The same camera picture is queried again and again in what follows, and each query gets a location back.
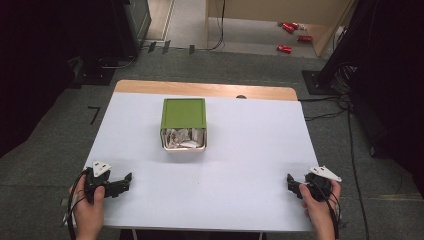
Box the dark stand base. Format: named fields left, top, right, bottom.
left=69, top=55, right=117, bottom=90

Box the black hanging cable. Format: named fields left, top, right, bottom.
left=195, top=0, right=227, bottom=52

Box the green drawer box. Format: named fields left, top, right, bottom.
left=160, top=97, right=207, bottom=130

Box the dark curtain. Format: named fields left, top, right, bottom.
left=0, top=0, right=116, bottom=159
left=319, top=0, right=424, bottom=198

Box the pile of white packets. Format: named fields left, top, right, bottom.
left=161, top=128, right=206, bottom=149

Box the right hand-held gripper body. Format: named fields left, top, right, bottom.
left=299, top=165, right=343, bottom=203

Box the wooden table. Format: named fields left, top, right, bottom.
left=113, top=79, right=299, bottom=102

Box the person's left hand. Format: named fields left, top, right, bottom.
left=68, top=183, right=106, bottom=232

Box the black angled tape mark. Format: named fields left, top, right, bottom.
left=87, top=105, right=101, bottom=126

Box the person's right hand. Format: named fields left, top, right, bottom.
left=298, top=179, right=343, bottom=224

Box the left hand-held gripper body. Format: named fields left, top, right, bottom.
left=83, top=160, right=116, bottom=204

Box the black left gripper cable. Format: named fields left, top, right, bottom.
left=65, top=167, right=92, bottom=240

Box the black looped floor cable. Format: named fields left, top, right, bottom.
left=97, top=54, right=138, bottom=70

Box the black cabinet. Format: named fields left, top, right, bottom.
left=109, top=0, right=153, bottom=60

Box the tangled cable bundle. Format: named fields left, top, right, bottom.
left=331, top=62, right=358, bottom=96

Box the beige wooden partition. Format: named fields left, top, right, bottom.
left=204, top=0, right=355, bottom=58

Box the black stand base plate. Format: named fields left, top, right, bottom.
left=301, top=69, right=338, bottom=97

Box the long black floor cable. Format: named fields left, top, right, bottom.
left=345, top=108, right=372, bottom=240

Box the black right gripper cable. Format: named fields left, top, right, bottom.
left=311, top=179, right=342, bottom=240

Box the white table cover sheet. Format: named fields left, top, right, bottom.
left=83, top=91, right=321, bottom=233

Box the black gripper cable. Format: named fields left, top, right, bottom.
left=311, top=179, right=342, bottom=240
left=65, top=167, right=92, bottom=240

